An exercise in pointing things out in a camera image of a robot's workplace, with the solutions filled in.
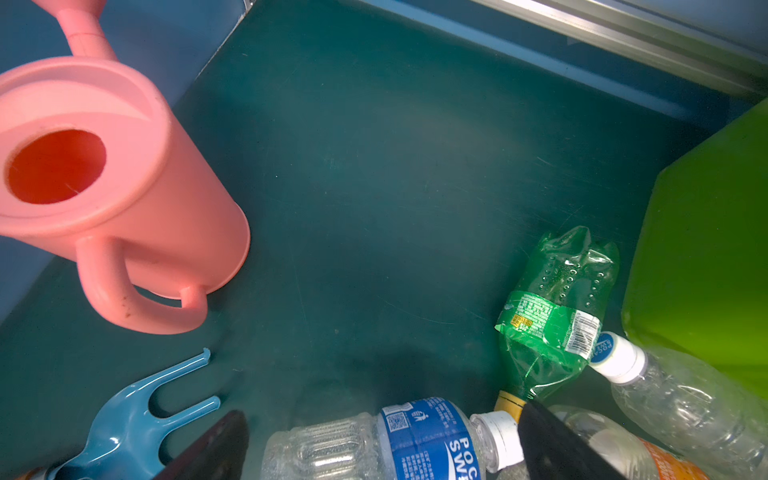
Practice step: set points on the blue garden fork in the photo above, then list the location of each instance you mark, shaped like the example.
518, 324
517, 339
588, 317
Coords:
124, 439

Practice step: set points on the crushed green bottle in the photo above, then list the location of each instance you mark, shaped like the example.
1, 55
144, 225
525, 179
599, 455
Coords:
550, 322

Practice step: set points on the orange label bottle orange cap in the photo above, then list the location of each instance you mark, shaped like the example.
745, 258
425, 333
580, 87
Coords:
633, 457

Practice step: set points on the Pocari Sweat bottle blue label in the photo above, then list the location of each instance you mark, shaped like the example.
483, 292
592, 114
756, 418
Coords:
429, 438

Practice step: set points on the green bin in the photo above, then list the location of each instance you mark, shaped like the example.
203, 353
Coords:
698, 279

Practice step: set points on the clear bottle white cap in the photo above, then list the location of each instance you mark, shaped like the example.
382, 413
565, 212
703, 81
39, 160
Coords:
687, 404

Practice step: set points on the aluminium back rail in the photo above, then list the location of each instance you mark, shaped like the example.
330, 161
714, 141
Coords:
674, 46

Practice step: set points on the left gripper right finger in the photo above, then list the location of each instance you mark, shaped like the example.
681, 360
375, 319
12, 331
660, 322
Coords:
552, 451

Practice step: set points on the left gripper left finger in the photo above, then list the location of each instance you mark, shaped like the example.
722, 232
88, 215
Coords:
219, 453

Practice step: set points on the pink watering can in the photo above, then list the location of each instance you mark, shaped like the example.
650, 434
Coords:
96, 168

